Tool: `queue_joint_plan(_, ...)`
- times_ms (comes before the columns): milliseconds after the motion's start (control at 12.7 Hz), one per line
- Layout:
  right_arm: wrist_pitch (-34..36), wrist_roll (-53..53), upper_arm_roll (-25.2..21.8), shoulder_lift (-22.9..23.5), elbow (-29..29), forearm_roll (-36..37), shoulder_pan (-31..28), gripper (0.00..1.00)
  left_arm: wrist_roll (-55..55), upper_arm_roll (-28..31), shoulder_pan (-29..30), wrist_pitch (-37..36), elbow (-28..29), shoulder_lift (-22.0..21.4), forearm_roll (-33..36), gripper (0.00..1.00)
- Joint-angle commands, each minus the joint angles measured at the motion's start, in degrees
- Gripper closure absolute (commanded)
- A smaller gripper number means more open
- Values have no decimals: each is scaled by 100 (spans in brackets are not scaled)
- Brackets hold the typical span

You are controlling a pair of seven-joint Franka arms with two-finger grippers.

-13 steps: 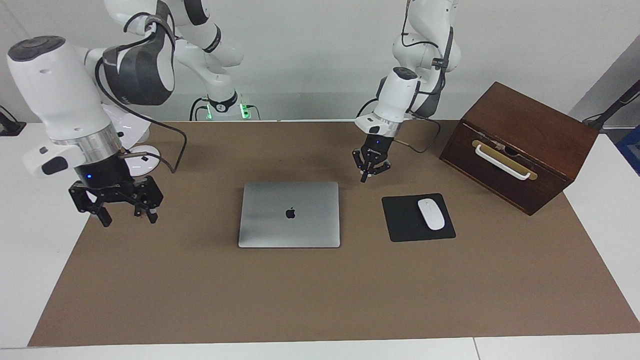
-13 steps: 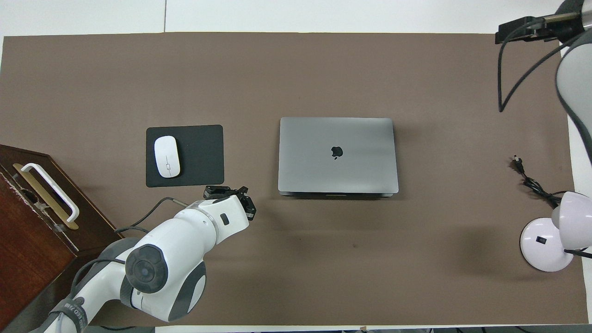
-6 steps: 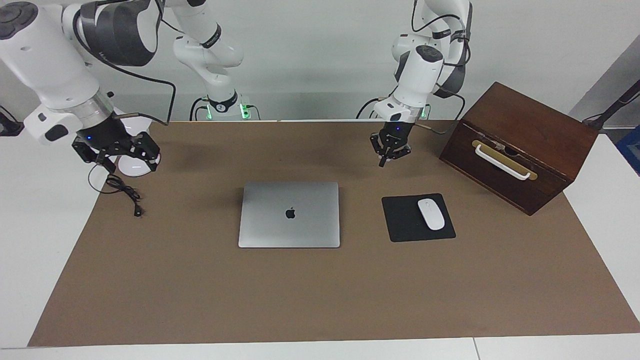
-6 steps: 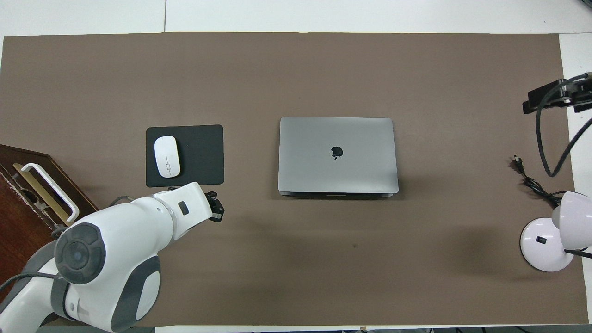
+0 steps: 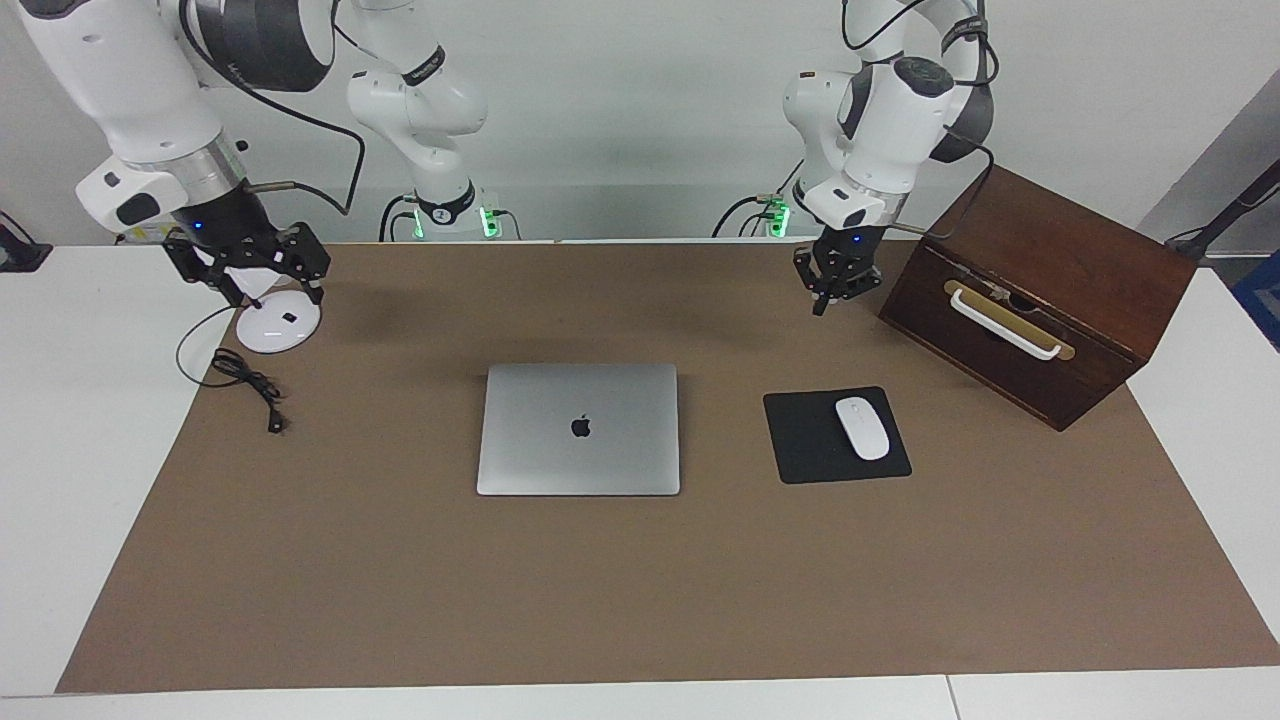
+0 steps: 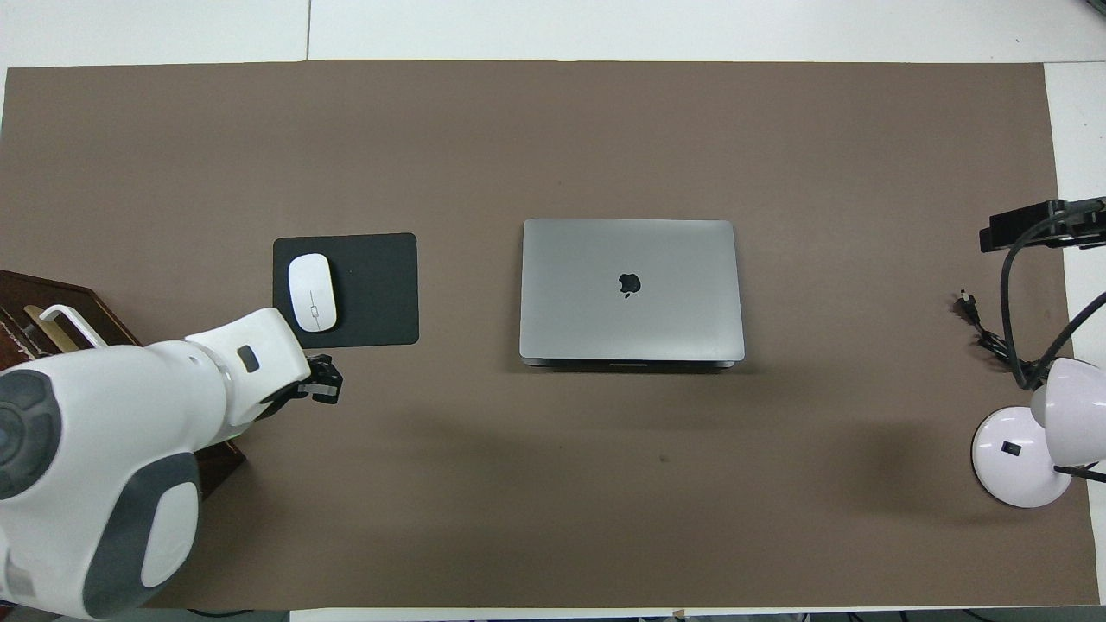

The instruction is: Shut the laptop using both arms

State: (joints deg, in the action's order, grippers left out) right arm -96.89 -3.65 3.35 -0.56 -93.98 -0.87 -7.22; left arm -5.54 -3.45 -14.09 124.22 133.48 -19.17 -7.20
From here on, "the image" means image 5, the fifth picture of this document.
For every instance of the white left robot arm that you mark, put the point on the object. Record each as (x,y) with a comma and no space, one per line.
(890,120)

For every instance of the silver laptop computer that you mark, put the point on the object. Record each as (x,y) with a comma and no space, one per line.
(620,450)

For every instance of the brown table mat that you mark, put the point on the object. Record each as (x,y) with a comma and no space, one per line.
(600,600)

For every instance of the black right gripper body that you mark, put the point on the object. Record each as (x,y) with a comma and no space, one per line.
(225,230)

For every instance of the dark brown wooden box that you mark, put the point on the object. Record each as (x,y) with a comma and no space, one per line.
(1060,250)

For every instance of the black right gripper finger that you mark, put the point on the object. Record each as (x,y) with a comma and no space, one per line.
(315,290)
(236,288)

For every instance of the white computer mouse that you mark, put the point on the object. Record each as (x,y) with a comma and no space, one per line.
(862,428)

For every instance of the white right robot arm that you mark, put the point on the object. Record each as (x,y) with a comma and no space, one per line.
(130,90)

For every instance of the black table clamp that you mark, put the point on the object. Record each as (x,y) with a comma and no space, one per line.
(20,255)

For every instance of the white power strip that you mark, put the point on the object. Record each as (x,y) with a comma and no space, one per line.
(140,232)

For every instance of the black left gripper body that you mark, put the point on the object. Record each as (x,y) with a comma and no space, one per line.
(845,262)

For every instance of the black mouse pad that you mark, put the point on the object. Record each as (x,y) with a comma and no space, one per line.
(800,440)

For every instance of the blue crate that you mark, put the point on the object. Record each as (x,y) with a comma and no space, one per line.
(1262,290)

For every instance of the white desk lamp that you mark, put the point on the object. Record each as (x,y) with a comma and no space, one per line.
(280,330)

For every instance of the black camera stand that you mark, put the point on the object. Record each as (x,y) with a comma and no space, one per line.
(1225,215)

